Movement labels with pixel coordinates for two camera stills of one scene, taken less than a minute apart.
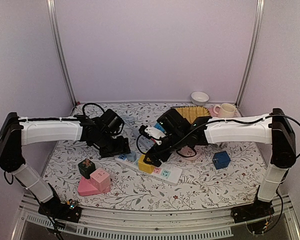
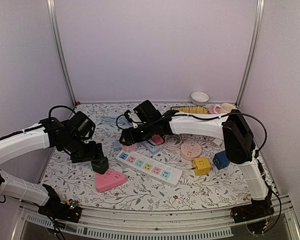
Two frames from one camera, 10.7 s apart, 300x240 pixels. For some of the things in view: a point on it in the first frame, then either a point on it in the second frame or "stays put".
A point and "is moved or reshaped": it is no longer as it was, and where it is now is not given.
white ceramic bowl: (199, 98) stays put
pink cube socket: (101, 179) to (128, 149)
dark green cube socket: (86, 167) to (100, 165)
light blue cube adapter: (131, 156) is moved or reshaped
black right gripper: (155, 162) to (134, 139)
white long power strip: (166, 174) stays put
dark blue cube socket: (221, 160) stays put
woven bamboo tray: (191, 113) stays put
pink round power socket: (188, 152) stays put
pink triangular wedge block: (86, 188) to (109, 179)
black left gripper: (122, 148) to (93, 153)
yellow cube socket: (144, 167) to (201, 166)
